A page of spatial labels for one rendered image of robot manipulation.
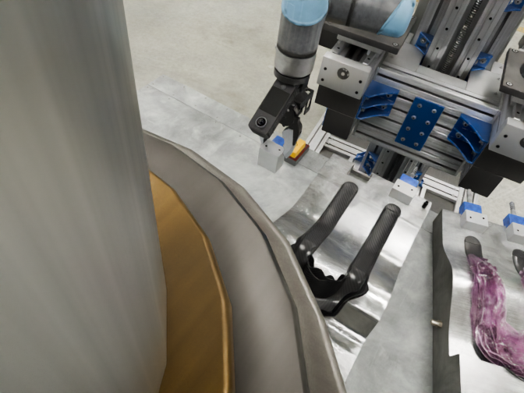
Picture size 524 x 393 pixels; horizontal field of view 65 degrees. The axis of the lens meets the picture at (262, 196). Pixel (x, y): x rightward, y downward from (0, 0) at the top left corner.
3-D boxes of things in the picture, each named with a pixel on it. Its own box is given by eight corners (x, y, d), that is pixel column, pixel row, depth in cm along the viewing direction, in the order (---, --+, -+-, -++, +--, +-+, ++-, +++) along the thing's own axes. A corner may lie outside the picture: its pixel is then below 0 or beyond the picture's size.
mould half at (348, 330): (325, 177, 110) (338, 139, 100) (416, 224, 103) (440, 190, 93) (212, 325, 81) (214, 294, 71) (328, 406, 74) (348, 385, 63)
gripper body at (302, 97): (309, 113, 90) (322, 64, 81) (290, 133, 85) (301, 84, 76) (280, 98, 92) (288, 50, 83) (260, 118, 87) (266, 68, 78)
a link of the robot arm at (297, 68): (305, 64, 72) (266, 47, 74) (300, 86, 76) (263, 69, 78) (323, 47, 77) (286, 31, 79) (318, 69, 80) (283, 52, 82)
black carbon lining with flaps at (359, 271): (342, 184, 100) (353, 156, 92) (404, 216, 95) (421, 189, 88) (267, 291, 79) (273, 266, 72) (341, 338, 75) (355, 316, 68)
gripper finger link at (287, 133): (307, 149, 95) (306, 115, 88) (294, 164, 91) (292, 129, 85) (295, 146, 96) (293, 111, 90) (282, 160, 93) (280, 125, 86)
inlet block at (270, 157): (285, 134, 103) (288, 118, 99) (302, 143, 102) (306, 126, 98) (256, 164, 96) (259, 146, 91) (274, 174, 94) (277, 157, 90)
